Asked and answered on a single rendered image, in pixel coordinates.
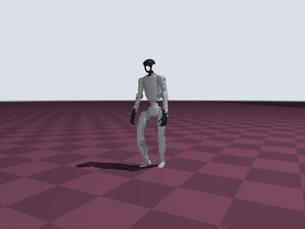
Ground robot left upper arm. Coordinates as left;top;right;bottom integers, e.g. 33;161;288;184
156;75;167;98

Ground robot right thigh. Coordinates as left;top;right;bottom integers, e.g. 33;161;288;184
137;110;150;145

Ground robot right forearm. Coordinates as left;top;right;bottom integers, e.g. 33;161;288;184
133;98;141;113

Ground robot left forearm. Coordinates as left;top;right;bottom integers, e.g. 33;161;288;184
162;92;168;114

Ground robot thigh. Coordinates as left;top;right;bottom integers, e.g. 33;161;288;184
157;110;168;143
137;110;150;145

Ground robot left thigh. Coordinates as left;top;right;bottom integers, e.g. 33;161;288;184
157;110;168;143

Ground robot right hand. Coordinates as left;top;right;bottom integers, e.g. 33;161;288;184
130;109;137;125

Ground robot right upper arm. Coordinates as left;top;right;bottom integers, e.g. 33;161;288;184
136;77;144;99

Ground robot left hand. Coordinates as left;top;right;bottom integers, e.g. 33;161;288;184
158;109;168;126

